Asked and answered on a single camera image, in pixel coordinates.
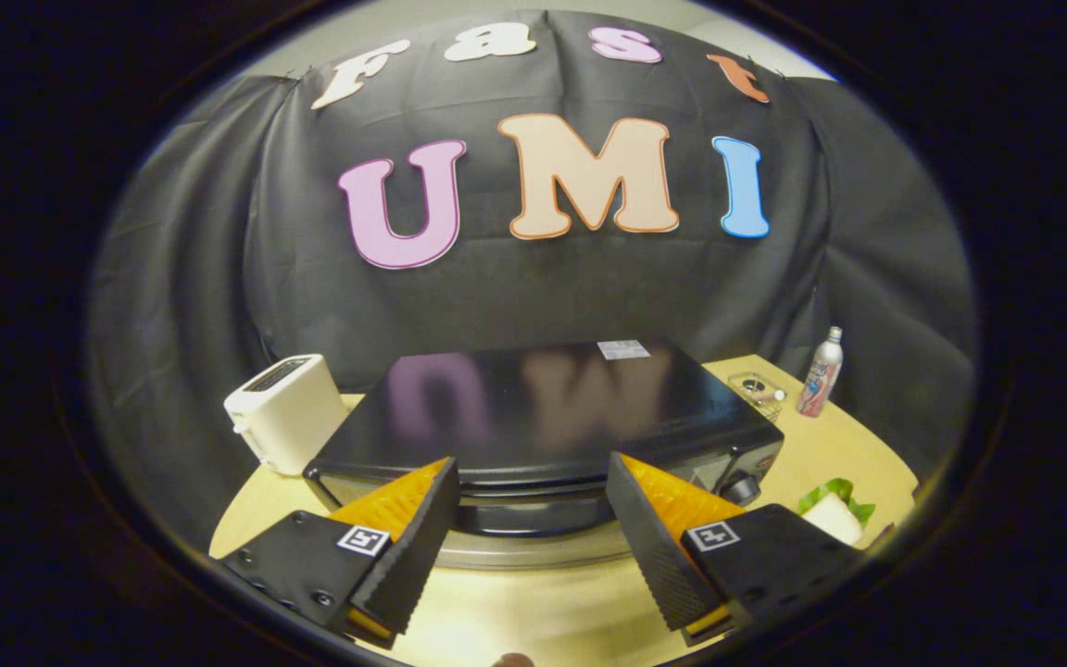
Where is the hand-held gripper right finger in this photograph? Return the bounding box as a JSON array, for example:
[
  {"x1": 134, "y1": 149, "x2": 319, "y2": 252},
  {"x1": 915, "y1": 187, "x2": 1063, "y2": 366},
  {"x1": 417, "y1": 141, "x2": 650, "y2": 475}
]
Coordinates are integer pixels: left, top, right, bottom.
[{"x1": 606, "y1": 451, "x2": 869, "y2": 648}]

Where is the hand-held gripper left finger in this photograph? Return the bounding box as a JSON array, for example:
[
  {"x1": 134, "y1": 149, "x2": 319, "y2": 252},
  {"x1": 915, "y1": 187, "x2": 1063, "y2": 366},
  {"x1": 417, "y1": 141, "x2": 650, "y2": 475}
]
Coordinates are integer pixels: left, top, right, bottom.
[{"x1": 219, "y1": 456, "x2": 460, "y2": 650}]

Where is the black toaster oven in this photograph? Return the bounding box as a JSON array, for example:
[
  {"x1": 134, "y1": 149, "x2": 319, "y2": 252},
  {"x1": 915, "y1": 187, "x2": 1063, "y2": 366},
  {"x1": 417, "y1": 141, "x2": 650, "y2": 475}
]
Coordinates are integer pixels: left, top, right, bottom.
[{"x1": 302, "y1": 339, "x2": 786, "y2": 570}]

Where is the sandwich with green lettuce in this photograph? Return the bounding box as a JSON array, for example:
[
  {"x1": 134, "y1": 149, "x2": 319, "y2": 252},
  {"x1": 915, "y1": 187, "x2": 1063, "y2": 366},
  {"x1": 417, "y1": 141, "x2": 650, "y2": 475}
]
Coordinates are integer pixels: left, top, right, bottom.
[{"x1": 797, "y1": 477, "x2": 877, "y2": 547}]

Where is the white pop-up toaster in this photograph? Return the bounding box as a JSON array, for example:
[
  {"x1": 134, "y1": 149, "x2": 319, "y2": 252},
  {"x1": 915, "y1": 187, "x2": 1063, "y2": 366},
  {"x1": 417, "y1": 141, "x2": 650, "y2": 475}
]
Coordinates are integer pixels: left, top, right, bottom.
[{"x1": 223, "y1": 353, "x2": 350, "y2": 477}]

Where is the clear glass jar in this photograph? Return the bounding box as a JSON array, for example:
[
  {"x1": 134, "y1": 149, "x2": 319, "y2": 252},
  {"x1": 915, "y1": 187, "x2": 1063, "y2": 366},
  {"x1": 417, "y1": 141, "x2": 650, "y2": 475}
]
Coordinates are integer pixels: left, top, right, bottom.
[{"x1": 728, "y1": 371, "x2": 787, "y2": 423}]

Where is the pink and white bottle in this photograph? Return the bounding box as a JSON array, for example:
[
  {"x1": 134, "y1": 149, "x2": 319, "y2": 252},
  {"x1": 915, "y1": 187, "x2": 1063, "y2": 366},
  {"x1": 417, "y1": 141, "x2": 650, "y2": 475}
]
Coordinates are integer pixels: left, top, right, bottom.
[{"x1": 796, "y1": 326, "x2": 845, "y2": 419}]

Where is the black backdrop cloth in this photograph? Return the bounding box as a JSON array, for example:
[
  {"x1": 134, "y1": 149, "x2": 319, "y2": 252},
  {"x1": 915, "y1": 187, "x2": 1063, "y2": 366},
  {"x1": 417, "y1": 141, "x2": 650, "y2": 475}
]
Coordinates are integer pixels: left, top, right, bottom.
[{"x1": 84, "y1": 9, "x2": 979, "y2": 557}]

